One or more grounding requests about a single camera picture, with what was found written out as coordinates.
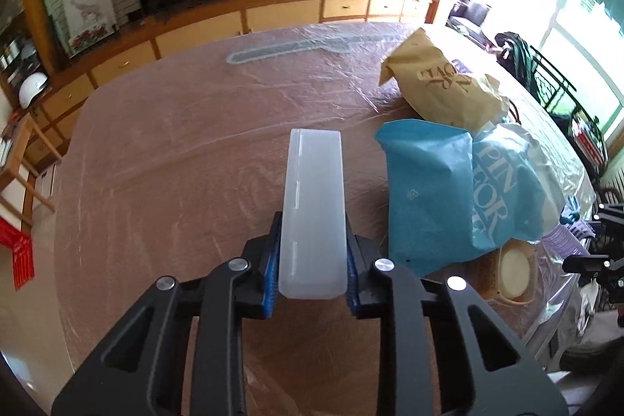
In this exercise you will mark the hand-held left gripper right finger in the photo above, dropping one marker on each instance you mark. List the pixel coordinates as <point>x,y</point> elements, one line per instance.
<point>351,284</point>

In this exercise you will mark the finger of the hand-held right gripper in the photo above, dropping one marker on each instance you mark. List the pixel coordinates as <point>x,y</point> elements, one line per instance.
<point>594,272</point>
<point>612,212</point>

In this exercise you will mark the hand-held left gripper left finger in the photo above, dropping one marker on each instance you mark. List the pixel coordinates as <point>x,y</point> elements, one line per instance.
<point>270,279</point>

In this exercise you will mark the translucent white plastic box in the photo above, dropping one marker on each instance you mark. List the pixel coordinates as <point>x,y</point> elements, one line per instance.
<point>312,211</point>

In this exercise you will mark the tan paper bag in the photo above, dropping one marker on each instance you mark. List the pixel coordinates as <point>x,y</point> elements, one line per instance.
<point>438,84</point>

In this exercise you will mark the cream round container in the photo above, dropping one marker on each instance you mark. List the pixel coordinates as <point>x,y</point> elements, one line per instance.
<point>516,272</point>

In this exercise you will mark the white and blue plastic bag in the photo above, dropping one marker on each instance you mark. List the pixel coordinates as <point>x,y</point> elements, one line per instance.
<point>512,187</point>

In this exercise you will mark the blue paper bag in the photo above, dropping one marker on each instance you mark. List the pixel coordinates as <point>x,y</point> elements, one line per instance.
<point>429,192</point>

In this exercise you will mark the black metal chair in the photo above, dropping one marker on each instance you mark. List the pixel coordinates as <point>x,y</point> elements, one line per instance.
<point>560,89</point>

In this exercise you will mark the dark armchair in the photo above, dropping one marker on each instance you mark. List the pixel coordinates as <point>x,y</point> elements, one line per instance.
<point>470,14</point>

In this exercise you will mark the red paper hanging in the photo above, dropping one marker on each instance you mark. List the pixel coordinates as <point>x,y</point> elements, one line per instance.
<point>17,255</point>

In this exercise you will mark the long wooden cabinet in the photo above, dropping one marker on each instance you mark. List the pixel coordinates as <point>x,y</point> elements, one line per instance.
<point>204,31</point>

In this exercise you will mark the wooden shelf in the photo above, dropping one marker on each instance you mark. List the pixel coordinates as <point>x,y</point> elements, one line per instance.
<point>22,162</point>

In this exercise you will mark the white helmet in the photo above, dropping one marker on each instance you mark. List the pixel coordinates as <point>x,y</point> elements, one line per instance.
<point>33,89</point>

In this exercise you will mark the framed flower picture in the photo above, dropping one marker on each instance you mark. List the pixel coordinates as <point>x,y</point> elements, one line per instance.
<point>90,16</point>

